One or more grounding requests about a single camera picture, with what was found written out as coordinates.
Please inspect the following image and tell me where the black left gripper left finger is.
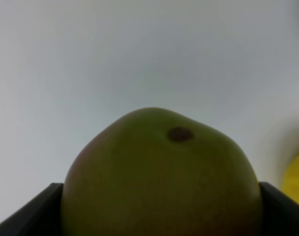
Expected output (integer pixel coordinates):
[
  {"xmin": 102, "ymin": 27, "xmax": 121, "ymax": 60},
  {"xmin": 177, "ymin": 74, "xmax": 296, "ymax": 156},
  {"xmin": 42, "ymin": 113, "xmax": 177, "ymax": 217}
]
[{"xmin": 0, "ymin": 183, "xmax": 63, "ymax": 236}]

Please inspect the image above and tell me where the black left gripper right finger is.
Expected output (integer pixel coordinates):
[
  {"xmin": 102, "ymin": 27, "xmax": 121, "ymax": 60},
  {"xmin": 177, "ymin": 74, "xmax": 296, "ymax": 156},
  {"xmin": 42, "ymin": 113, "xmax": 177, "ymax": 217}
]
[{"xmin": 259, "ymin": 182, "xmax": 299, "ymax": 236}]

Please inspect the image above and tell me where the yellow lemon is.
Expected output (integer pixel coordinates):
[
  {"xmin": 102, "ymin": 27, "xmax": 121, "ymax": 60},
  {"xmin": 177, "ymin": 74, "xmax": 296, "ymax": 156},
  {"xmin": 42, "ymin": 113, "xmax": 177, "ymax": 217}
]
[{"xmin": 281, "ymin": 155, "xmax": 299, "ymax": 204}]

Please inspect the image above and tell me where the green red pear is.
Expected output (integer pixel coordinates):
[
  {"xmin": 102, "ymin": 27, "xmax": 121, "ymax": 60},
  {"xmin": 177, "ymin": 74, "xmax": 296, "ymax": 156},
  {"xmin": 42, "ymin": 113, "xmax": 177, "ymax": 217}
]
[{"xmin": 61, "ymin": 108, "xmax": 263, "ymax": 236}]

